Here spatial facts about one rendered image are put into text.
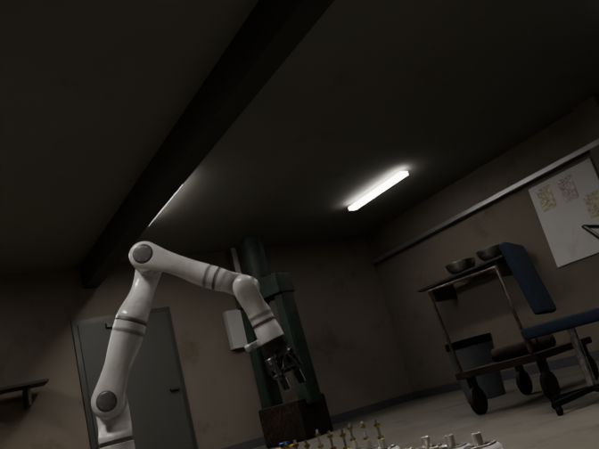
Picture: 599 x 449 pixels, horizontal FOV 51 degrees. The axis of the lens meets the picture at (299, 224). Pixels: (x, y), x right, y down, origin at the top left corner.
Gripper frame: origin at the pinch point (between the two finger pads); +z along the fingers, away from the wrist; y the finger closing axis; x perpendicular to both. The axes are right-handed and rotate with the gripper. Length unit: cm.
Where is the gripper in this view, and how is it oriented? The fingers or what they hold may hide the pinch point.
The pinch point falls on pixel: (295, 385)
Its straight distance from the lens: 183.3
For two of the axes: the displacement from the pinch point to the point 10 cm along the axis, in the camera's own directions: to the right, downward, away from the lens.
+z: 4.6, 8.7, -1.7
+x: -7.9, 4.9, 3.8
